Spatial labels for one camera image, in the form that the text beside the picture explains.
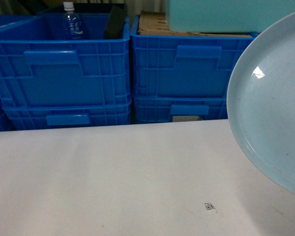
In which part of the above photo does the black foam block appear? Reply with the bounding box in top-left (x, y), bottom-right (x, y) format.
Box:
top-left (104, 5), bottom-right (127, 39)

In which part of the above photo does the brown cardboard sheet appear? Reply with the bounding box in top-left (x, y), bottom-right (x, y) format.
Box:
top-left (136, 11), bottom-right (253, 38)

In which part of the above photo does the small QR code sticker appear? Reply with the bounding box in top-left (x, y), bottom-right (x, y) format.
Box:
top-left (204, 203), bottom-right (215, 210)

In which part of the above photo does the blue crate lower right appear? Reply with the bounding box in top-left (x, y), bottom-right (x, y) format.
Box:
top-left (133, 97), bottom-right (228, 124)

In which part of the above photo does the blue crate with bottle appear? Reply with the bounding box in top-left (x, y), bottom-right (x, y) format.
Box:
top-left (0, 14), bottom-right (131, 108)

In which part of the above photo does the light teal foam box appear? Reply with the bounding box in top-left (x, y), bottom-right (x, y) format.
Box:
top-left (165, 0), bottom-right (295, 33)

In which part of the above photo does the blue crate lower middle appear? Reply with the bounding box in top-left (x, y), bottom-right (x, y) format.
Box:
top-left (2, 98), bottom-right (132, 130)

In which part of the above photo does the clear blue water bottle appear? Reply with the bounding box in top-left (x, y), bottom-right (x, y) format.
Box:
top-left (62, 1), bottom-right (85, 40)

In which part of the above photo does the blue crate top left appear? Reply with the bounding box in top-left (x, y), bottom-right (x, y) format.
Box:
top-left (0, 14), bottom-right (40, 96)

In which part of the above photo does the light blue round plate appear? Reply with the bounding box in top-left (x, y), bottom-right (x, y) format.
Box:
top-left (227, 12), bottom-right (295, 194)

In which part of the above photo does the blue crate top right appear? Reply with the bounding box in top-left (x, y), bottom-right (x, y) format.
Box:
top-left (130, 16), bottom-right (257, 98)

